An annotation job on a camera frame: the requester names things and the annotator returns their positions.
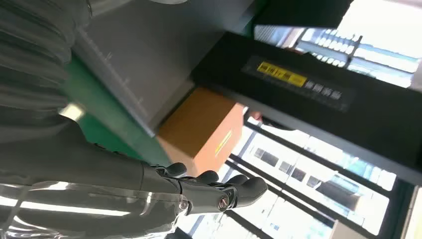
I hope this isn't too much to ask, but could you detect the brown cardboard delivery box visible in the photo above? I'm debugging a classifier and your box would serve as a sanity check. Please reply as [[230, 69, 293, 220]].
[[156, 87, 246, 177]]

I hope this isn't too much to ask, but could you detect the black inbound scanning machine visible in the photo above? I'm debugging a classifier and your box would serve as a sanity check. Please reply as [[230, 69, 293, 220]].
[[71, 0, 422, 187]]

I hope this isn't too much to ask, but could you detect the green desk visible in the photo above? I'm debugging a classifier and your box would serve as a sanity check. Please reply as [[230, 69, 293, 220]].
[[62, 54, 172, 167]]

